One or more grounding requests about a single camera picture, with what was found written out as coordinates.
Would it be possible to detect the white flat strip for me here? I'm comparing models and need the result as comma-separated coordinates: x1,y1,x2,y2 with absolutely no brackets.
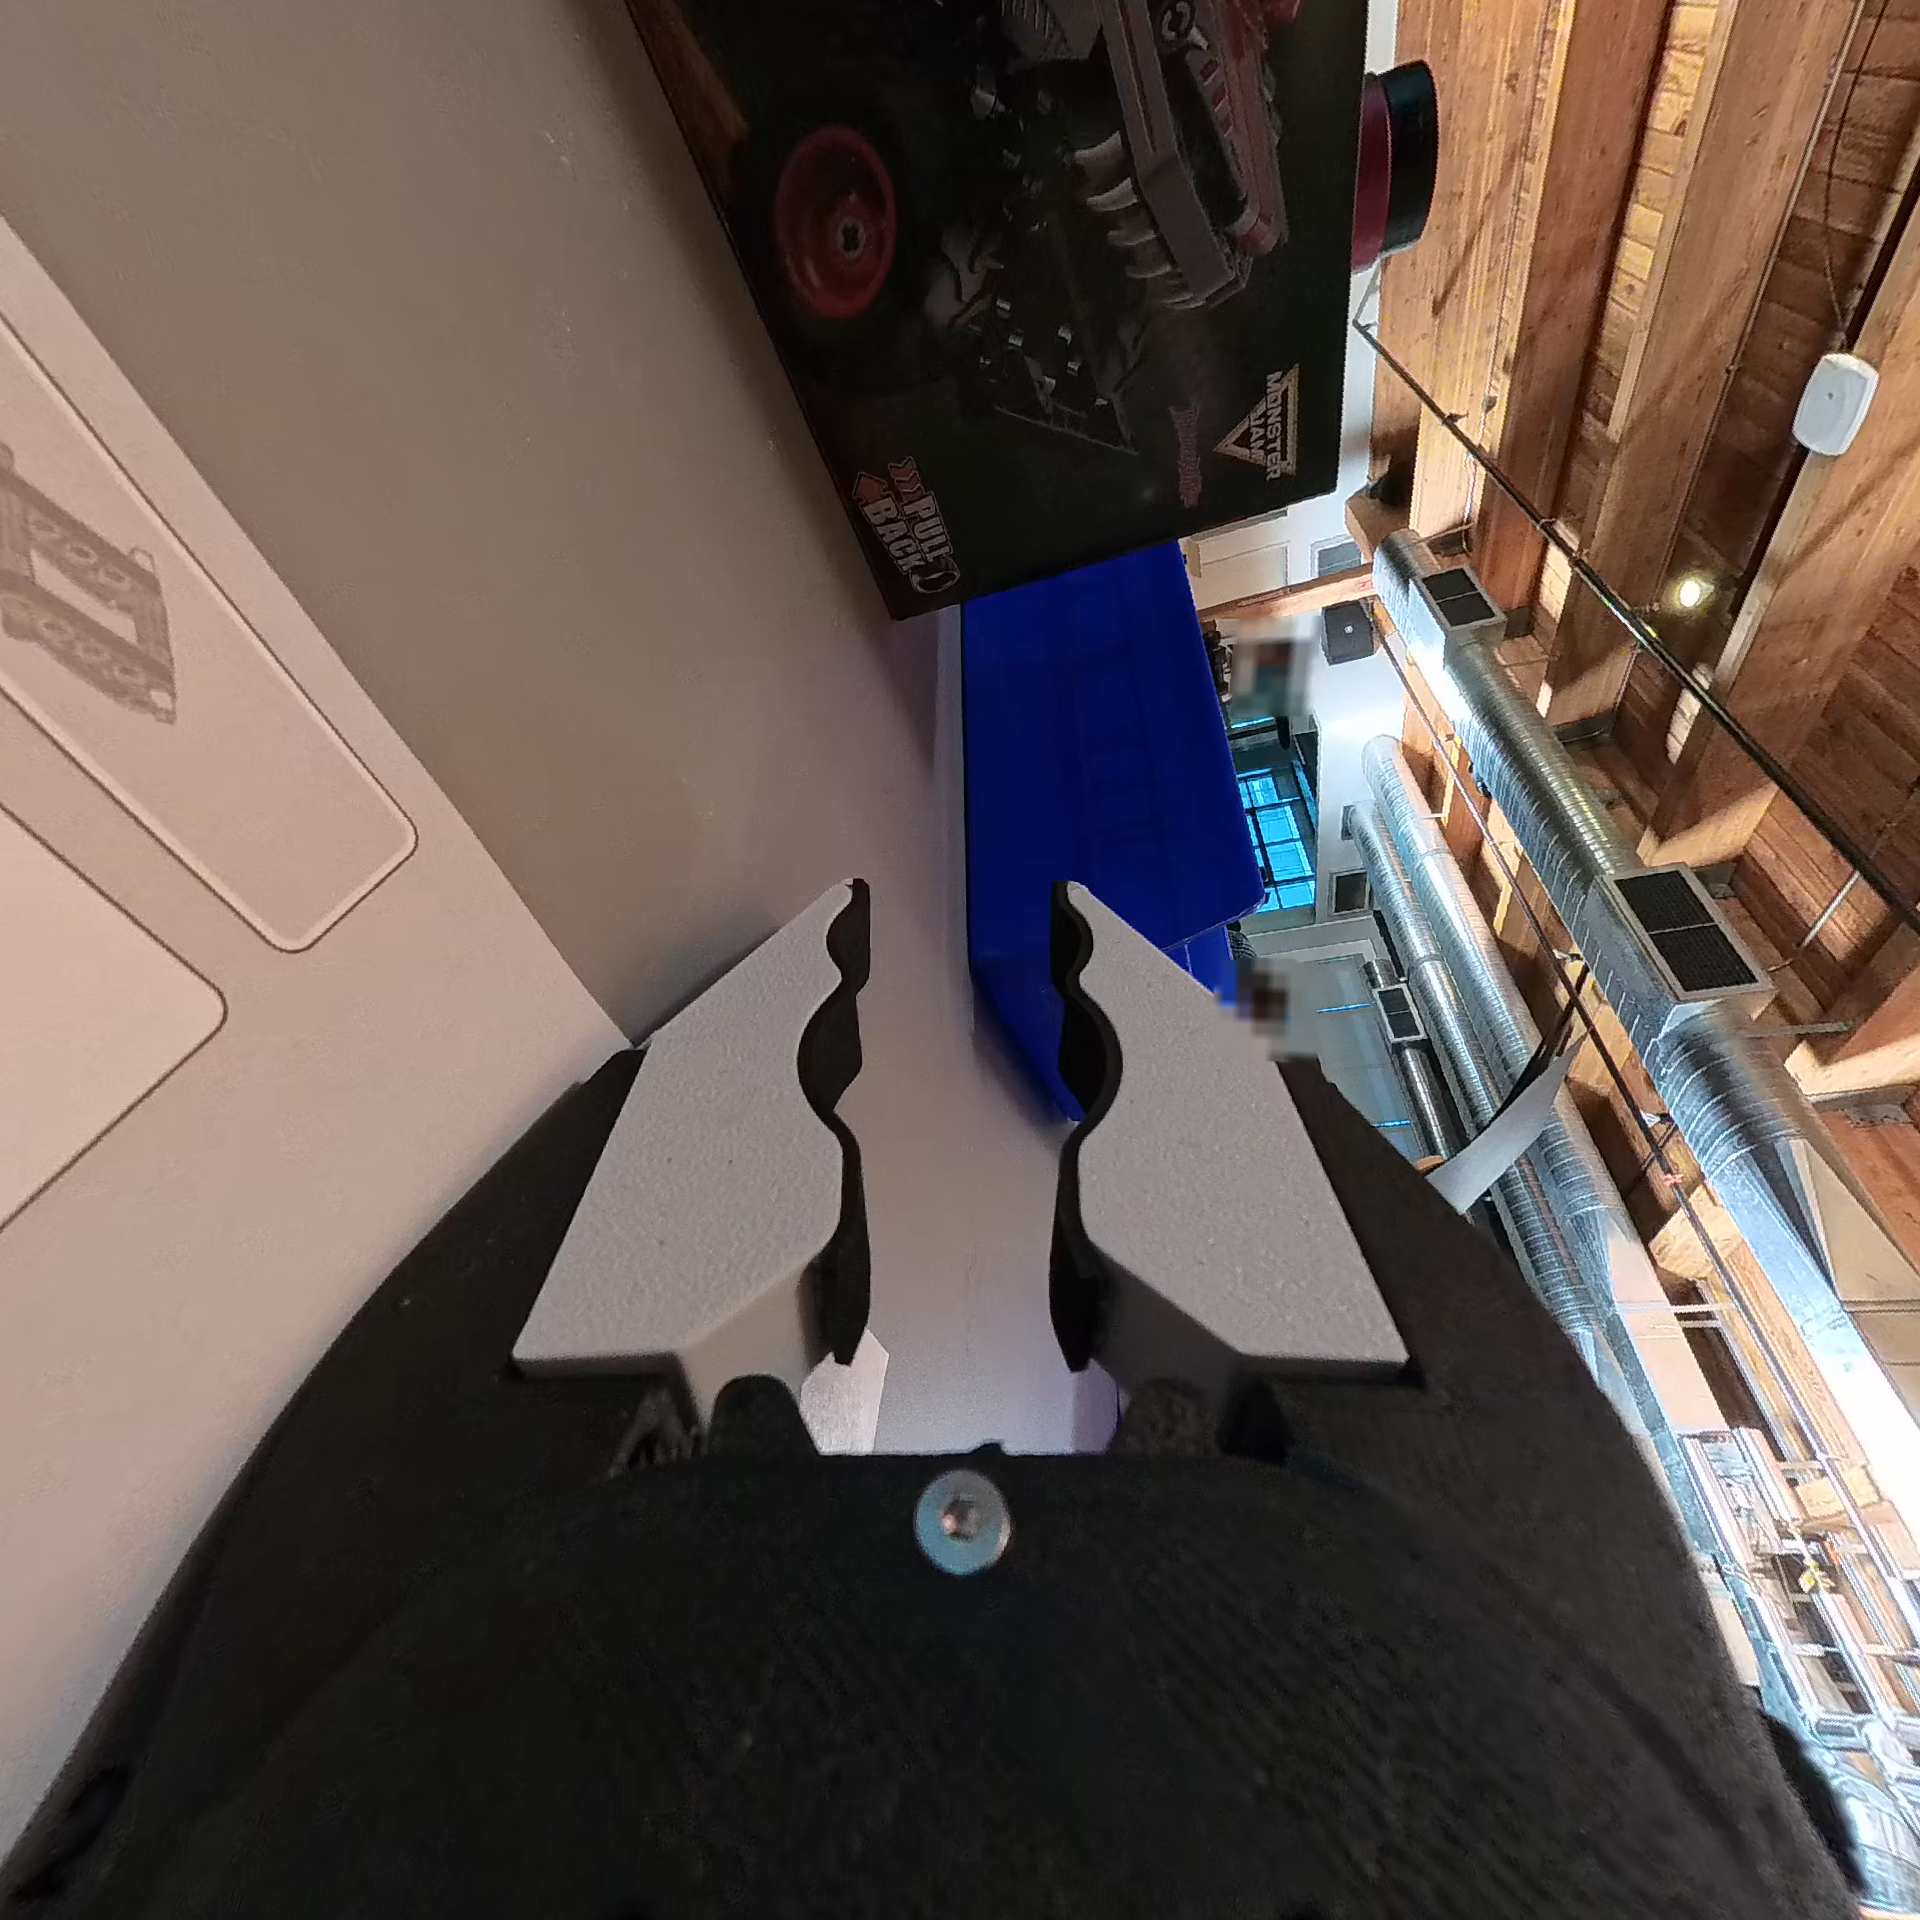
1423,1033,1585,1214

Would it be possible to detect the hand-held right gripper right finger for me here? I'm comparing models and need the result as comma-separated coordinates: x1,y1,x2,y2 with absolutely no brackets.
1048,880,1409,1424

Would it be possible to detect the large metal air duct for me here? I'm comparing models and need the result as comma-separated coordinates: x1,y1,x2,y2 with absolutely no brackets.
1369,528,1920,1442

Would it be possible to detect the slim metal air duct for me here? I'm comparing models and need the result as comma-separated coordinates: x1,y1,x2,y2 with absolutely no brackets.
1345,733,1660,1450

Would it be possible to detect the white ceiling sensor box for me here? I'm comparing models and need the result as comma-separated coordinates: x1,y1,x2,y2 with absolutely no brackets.
1792,352,1882,455

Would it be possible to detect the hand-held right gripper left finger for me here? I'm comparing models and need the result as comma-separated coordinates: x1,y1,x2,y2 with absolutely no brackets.
512,877,873,1428

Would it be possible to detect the red and black cylinder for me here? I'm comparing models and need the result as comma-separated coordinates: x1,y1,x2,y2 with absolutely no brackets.
1353,60,1443,276

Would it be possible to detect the blue plastic bin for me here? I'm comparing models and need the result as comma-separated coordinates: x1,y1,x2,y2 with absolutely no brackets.
960,541,1268,1123

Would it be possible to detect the black ceiling track rail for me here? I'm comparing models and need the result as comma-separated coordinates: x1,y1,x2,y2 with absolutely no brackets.
1350,276,1920,901

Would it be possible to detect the white instruction booklet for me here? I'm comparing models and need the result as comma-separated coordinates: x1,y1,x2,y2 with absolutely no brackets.
0,215,631,1840

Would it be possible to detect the metal shelving rack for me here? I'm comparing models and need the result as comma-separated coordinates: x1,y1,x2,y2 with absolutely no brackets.
1672,1424,1920,1847

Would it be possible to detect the black toy truck box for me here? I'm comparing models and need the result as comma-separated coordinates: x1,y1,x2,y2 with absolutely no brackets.
622,0,1371,624

